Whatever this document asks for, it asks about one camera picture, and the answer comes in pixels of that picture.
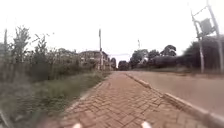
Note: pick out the building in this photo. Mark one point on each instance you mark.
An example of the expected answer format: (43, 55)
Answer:
(95, 57)

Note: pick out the utility pole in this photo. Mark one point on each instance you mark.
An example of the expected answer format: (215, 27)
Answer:
(100, 50)

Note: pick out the thin distant pole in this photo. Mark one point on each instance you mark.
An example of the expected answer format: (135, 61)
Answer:
(139, 44)

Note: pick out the red brick path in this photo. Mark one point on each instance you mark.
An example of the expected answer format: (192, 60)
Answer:
(120, 100)

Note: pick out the row of trees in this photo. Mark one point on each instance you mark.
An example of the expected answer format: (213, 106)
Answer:
(166, 56)

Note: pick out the grass verge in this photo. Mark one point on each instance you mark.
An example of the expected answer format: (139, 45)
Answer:
(56, 91)

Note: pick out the robot's own part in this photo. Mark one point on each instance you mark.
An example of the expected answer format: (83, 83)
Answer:
(77, 125)
(146, 125)

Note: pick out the tall weeds and bushes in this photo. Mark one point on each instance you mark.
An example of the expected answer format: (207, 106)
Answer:
(36, 63)

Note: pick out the concrete kerb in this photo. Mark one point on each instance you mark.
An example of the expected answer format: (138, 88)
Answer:
(180, 101)

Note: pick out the grey asphalt road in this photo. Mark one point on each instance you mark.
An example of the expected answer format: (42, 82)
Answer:
(193, 87)

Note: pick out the pole-mounted transformer structure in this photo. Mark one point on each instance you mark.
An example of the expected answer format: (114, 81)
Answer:
(206, 33)

